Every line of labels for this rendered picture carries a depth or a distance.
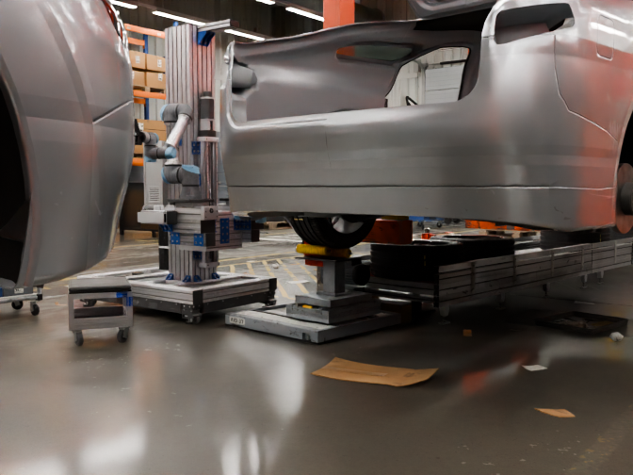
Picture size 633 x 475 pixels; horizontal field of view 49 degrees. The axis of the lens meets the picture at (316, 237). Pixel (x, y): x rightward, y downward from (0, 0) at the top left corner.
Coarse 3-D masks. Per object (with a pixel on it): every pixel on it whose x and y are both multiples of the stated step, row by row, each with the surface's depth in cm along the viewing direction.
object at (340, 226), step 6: (330, 222) 450; (336, 222) 460; (342, 222) 457; (348, 222) 453; (360, 222) 447; (336, 228) 453; (342, 228) 450; (348, 228) 447; (354, 228) 444; (360, 228) 442; (342, 234) 430; (348, 234) 434
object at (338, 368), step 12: (336, 360) 358; (348, 360) 358; (312, 372) 336; (324, 372) 338; (336, 372) 339; (348, 372) 339; (360, 372) 339; (372, 372) 338; (384, 372) 338; (396, 372) 337; (408, 372) 338; (420, 372) 334; (432, 372) 329; (384, 384) 319; (396, 384) 320; (408, 384) 316
